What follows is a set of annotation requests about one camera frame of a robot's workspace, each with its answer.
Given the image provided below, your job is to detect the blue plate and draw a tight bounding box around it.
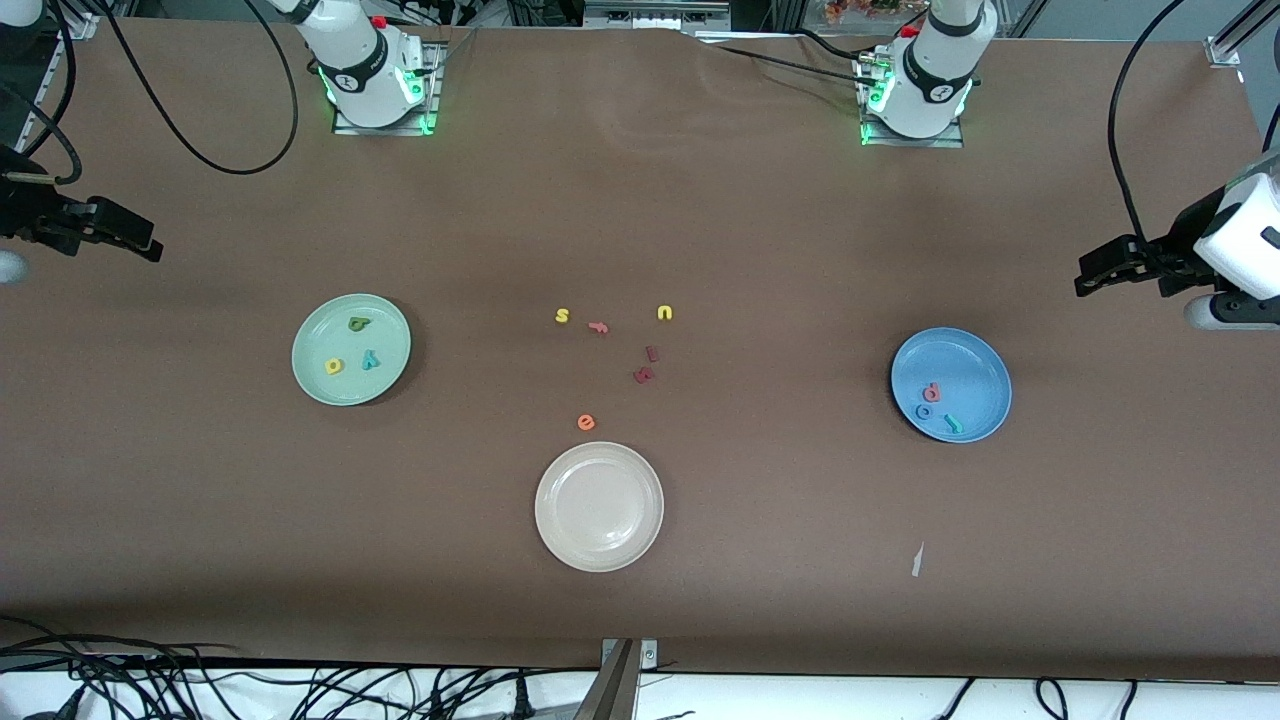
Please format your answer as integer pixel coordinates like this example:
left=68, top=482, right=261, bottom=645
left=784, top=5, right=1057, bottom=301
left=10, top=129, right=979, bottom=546
left=890, top=327, right=1013, bottom=444

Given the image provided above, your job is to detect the green plate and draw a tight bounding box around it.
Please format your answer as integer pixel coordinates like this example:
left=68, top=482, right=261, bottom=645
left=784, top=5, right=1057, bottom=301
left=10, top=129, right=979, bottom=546
left=291, top=293, right=412, bottom=407

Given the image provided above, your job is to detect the grey device box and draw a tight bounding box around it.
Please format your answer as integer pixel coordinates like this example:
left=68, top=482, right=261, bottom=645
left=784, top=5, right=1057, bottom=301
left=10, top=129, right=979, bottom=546
left=585, top=0, right=733, bottom=31

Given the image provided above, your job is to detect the beige plate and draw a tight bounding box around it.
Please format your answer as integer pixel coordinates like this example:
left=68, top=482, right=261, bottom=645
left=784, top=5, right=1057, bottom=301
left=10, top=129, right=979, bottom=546
left=534, top=441, right=665, bottom=573

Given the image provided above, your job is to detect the black cable with metal plug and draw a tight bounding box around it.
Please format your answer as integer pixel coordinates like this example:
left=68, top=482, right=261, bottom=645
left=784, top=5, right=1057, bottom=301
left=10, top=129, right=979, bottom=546
left=0, top=0, right=83, bottom=187

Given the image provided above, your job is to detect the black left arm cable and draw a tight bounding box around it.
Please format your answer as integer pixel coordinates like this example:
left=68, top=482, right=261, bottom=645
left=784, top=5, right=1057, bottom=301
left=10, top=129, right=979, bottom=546
left=1105, top=0, right=1191, bottom=263

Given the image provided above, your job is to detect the aluminium frame profile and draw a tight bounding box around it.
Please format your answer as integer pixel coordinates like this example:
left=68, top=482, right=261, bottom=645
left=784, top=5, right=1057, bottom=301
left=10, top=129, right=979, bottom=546
left=20, top=15, right=101, bottom=151
left=1205, top=0, right=1280, bottom=69

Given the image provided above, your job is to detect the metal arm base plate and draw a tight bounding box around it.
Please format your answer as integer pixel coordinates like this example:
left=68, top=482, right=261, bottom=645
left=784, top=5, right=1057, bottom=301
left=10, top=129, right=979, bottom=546
left=333, top=40, right=441, bottom=136
left=860, top=55, right=966, bottom=149

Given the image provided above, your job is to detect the black cable on table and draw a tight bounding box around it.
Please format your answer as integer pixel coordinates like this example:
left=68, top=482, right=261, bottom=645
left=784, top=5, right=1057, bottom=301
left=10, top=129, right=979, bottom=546
left=715, top=42, right=881, bottom=89

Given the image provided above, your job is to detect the metal table edge bracket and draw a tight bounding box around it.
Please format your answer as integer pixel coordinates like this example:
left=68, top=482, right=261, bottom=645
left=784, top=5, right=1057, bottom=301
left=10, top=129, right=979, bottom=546
left=575, top=638, right=659, bottom=720

